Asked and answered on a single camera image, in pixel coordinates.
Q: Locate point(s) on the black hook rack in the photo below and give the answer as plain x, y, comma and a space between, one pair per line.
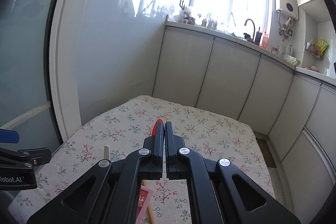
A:
182, 5

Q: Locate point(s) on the red bottle on counter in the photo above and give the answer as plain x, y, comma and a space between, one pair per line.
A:
265, 40

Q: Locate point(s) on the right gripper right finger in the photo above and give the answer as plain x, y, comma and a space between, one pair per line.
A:
176, 165

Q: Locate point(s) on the wooden chopstick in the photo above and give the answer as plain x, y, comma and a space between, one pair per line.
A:
150, 214
106, 152

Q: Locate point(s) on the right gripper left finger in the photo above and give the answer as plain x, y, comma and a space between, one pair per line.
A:
151, 165

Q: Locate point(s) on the yellow snack bag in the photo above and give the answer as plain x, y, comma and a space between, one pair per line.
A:
320, 47

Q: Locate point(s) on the red plastic spoon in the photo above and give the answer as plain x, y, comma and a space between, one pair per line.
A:
158, 127

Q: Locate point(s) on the pink perforated utensil holder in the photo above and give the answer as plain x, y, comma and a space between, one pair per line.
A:
145, 195

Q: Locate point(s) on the floral tablecloth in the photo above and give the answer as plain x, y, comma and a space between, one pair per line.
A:
227, 176

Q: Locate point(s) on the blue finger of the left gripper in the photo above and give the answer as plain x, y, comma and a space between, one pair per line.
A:
9, 136

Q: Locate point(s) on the dark curved faucet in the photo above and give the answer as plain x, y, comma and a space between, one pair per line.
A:
253, 29

